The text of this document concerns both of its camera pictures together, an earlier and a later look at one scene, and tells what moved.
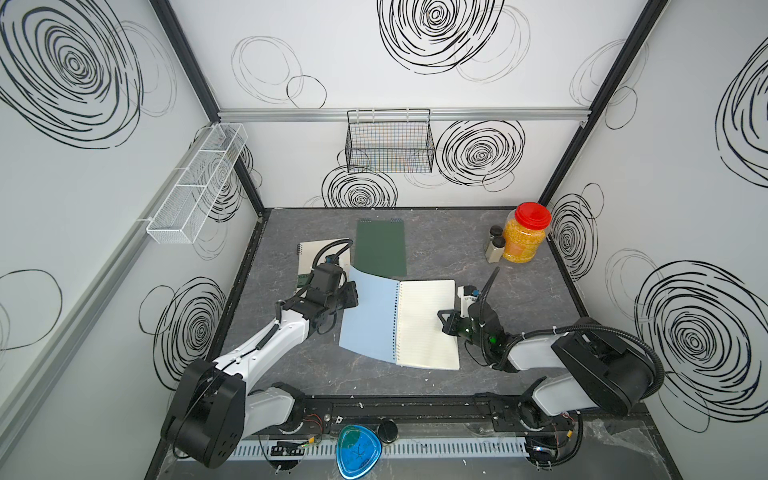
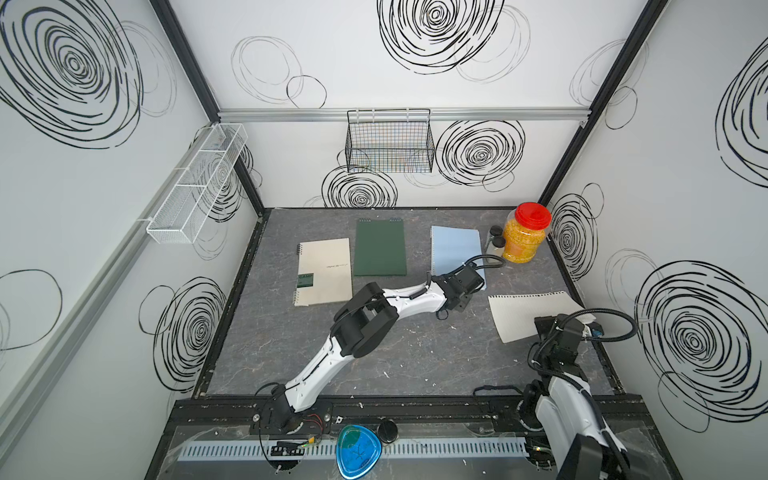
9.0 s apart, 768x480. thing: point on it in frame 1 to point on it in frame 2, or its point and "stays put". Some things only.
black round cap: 387,430 stays put
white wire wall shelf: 180,217 stays put
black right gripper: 451,324 to 545,322
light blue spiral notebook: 397,321 to 451,247
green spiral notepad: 380,246 stays put
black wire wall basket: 389,141 stays put
